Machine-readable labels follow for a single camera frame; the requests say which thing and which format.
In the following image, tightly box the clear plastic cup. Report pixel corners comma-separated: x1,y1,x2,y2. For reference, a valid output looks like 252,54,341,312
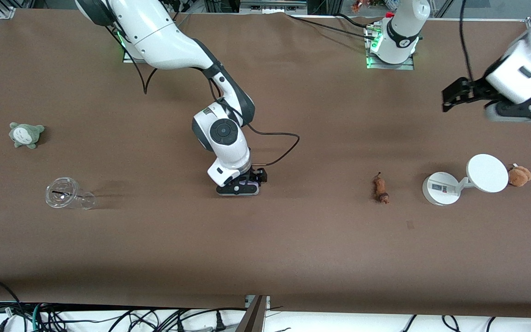
45,177,96,210

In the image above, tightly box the brown plush toy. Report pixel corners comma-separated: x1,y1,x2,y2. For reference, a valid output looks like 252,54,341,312
507,164,531,187

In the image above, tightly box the aluminium frame post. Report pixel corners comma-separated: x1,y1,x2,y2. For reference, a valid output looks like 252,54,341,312
236,295,271,332

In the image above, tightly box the aluminium frame rail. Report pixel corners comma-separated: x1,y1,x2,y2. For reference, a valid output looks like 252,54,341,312
239,0,308,13

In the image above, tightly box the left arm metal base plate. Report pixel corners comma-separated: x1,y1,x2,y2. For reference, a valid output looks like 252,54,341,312
366,23,415,71

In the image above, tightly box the brown table cover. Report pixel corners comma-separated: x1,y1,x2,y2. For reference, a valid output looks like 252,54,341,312
0,9,531,319

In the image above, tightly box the white round desk lamp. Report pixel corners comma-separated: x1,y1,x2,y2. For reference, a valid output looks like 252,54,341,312
422,154,509,206

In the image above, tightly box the black cable across table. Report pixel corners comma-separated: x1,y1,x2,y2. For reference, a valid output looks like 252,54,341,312
286,13,379,40

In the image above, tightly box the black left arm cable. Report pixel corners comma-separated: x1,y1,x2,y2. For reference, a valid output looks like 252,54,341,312
459,0,476,83

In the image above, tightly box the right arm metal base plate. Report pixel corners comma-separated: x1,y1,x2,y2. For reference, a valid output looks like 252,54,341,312
122,28,148,64

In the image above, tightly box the brown lion statue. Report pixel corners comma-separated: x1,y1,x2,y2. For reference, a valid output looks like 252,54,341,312
372,172,390,204

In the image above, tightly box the green plush toy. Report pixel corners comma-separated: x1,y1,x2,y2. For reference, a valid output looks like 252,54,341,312
9,122,46,149

